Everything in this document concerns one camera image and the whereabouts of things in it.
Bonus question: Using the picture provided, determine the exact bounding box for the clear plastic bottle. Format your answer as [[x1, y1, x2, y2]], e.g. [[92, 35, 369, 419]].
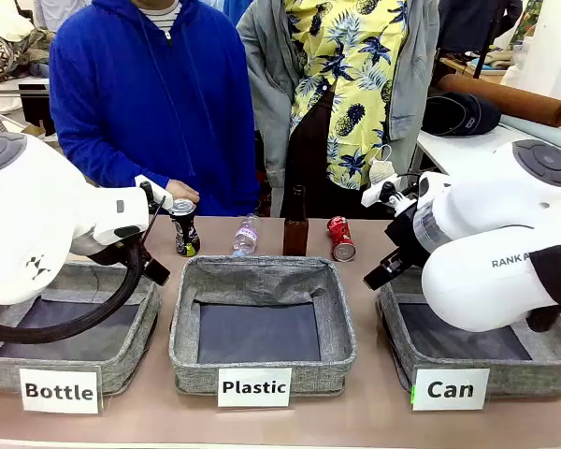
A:
[[231, 213, 262, 257]]

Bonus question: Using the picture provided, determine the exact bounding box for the person bare hand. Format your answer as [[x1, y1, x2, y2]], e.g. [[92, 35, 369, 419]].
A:
[[165, 180, 201, 210]]

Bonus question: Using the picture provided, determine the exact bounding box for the grey fabric basket labelled Plastic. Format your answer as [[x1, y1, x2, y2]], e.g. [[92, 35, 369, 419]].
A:
[[168, 254, 358, 397]]

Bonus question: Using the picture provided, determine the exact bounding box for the black drink can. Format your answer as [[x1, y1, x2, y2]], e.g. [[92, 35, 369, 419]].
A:
[[169, 198, 201, 258]]

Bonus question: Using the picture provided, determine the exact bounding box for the white Can label sign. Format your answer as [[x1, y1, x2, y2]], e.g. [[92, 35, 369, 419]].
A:
[[410, 368, 491, 413]]

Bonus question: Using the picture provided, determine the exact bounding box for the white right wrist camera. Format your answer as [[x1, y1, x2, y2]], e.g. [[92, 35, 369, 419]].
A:
[[360, 176, 406, 210]]

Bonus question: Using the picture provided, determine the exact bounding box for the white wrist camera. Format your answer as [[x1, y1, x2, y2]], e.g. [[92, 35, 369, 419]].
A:
[[134, 175, 175, 212], [360, 176, 406, 210]]

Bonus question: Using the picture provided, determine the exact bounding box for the light blue rolled sheet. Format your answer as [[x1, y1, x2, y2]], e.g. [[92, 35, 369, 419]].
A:
[[497, 114, 561, 152]]

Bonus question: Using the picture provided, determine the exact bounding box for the black cap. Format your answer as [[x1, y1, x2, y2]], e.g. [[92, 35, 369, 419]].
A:
[[421, 92, 502, 138]]

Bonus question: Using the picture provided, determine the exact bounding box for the white Bottle label sign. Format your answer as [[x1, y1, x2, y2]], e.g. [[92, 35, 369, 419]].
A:
[[18, 368, 103, 415]]

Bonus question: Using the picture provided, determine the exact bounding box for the patterned cloth pile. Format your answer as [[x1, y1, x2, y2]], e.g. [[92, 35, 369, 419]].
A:
[[0, 25, 53, 80]]

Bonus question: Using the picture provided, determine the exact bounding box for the person in yellow pineapple shirt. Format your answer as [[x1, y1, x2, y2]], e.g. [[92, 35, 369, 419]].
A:
[[236, 0, 443, 221]]

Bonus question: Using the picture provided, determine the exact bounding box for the grey fabric basket labelled Bottle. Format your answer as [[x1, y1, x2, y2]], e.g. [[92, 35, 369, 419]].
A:
[[0, 261, 163, 397]]

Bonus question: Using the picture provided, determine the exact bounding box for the brown rolled sheet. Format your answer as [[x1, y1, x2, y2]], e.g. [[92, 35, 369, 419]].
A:
[[437, 73, 561, 128]]

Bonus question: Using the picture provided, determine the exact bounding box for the grey fabric basket labelled Can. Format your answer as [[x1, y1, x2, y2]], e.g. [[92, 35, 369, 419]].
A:
[[376, 266, 561, 398]]

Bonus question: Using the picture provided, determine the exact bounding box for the crushed red drink can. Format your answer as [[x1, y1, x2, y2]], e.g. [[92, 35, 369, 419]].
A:
[[326, 215, 357, 262]]

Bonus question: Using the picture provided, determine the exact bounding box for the brown glass bottle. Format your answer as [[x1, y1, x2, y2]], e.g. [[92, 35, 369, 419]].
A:
[[282, 184, 309, 257]]

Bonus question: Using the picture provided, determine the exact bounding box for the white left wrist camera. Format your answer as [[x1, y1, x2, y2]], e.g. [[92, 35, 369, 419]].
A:
[[134, 175, 175, 212]]

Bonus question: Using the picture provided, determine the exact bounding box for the white Plastic label sign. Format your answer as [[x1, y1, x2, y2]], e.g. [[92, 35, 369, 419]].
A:
[[217, 367, 294, 409]]

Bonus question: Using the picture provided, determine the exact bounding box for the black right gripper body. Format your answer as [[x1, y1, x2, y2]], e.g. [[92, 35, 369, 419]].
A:
[[383, 205, 434, 270]]

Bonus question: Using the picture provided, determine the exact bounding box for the white side table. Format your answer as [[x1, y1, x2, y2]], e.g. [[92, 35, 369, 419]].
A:
[[409, 123, 561, 181]]

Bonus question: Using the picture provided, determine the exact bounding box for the person in blue hoodie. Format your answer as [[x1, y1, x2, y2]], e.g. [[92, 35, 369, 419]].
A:
[[49, 0, 263, 217]]

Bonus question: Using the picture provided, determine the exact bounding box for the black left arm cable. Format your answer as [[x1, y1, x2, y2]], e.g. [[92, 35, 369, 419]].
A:
[[0, 181, 167, 345]]

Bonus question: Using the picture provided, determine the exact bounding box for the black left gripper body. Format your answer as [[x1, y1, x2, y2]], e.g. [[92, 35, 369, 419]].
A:
[[121, 233, 172, 287]]

